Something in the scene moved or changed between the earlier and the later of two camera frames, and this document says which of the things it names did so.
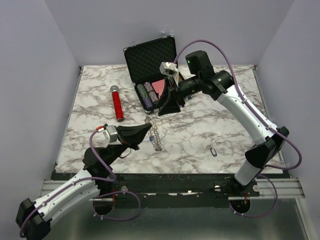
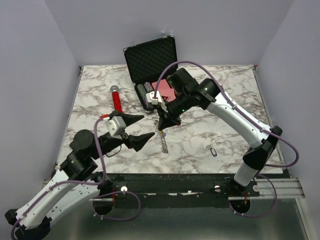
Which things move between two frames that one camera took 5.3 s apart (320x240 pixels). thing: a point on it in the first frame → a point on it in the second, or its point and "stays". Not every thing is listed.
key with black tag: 209,147 stays
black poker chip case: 144,60 stays
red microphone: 118,106 stays
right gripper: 170,105 → 167,119
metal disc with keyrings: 153,134 → 164,147
